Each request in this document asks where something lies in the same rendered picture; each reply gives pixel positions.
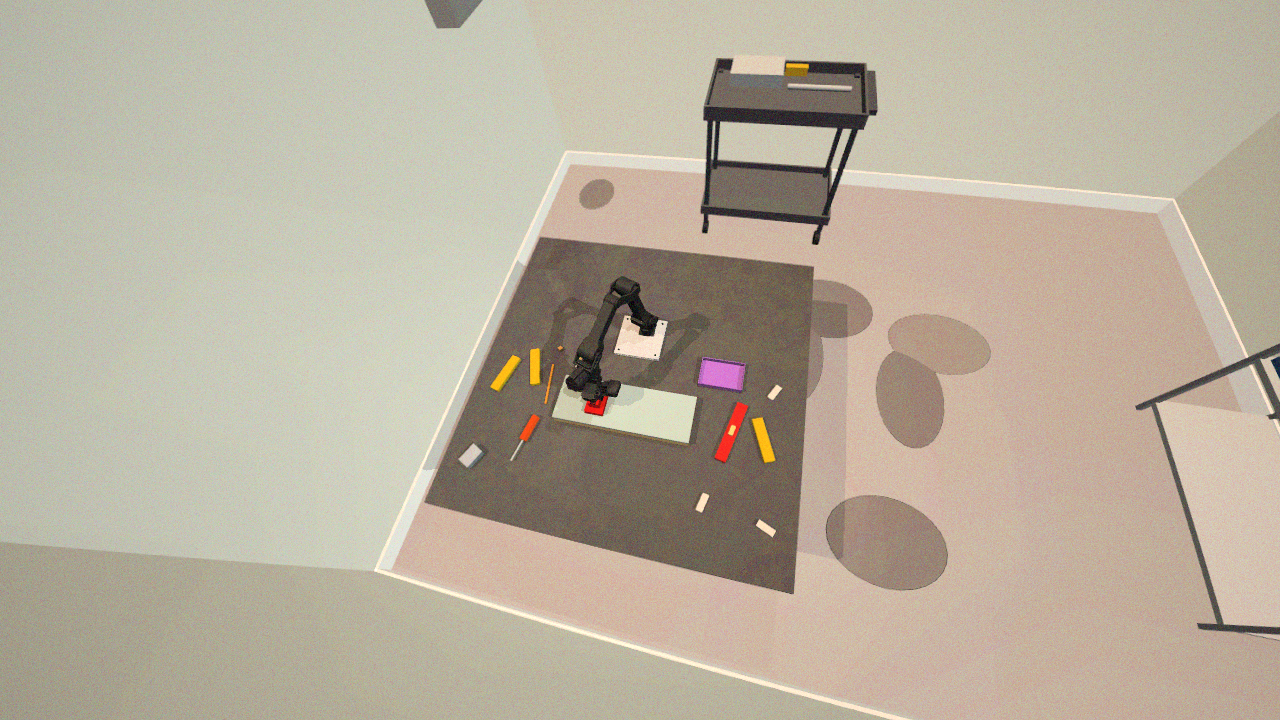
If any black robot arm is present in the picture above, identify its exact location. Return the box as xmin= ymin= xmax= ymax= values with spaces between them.
xmin=564 ymin=275 xmax=659 ymax=402

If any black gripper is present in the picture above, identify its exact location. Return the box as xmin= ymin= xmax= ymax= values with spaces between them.
xmin=588 ymin=369 xmax=621 ymax=401

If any orange-handled awl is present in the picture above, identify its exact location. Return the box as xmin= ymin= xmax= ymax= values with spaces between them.
xmin=511 ymin=415 xmax=539 ymax=461

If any purple shallow tray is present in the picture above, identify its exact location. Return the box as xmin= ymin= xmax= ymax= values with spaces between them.
xmin=698 ymin=357 xmax=746 ymax=393

